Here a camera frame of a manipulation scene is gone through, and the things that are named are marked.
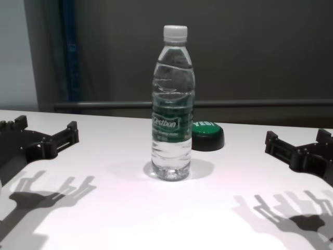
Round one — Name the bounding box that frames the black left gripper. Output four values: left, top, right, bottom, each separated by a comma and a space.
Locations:
0, 116, 80, 171

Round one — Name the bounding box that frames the green YES push button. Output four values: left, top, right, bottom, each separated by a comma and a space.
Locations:
191, 121, 226, 152

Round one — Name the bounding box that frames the grey horizontal rail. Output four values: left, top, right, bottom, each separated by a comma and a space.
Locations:
54, 100, 333, 111

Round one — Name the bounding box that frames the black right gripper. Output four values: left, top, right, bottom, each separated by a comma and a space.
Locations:
264, 129, 333, 187

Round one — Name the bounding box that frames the blue vertical post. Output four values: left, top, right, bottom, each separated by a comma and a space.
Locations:
58, 0, 84, 115

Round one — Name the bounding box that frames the clear green-label water bottle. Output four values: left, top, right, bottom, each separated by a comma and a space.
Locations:
150, 25, 196, 182

